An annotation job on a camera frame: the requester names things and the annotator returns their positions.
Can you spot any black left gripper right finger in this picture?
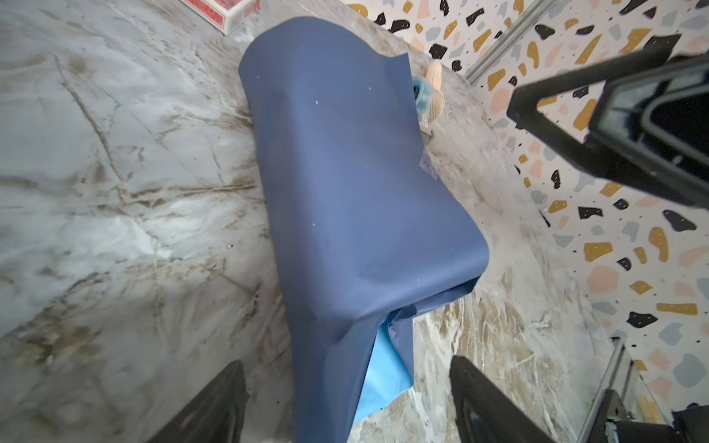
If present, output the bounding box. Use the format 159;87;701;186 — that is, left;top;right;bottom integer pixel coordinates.
450;356;552;442

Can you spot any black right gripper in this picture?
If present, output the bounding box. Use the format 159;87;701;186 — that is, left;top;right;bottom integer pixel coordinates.
507;34;708;208

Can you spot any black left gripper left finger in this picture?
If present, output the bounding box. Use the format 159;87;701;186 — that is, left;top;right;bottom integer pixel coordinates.
148;360;249;443

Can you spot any blue wrapping paper sheet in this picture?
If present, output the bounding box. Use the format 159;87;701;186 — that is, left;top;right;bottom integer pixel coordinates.
239;17;489;442

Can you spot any red playing card box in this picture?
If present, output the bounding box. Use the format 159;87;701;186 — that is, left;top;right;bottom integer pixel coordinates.
181;0;261;36

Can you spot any beige microphone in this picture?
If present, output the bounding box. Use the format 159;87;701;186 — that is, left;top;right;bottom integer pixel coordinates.
425;60;445;124

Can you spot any grey tape dispenser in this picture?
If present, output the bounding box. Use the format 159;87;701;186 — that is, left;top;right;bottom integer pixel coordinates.
413;77;435;146

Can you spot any aluminium right corner post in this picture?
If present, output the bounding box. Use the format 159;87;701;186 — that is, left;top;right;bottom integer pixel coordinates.
463;0;557;86

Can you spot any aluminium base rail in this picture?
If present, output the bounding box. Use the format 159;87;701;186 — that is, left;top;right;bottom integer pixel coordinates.
575;334;674;443

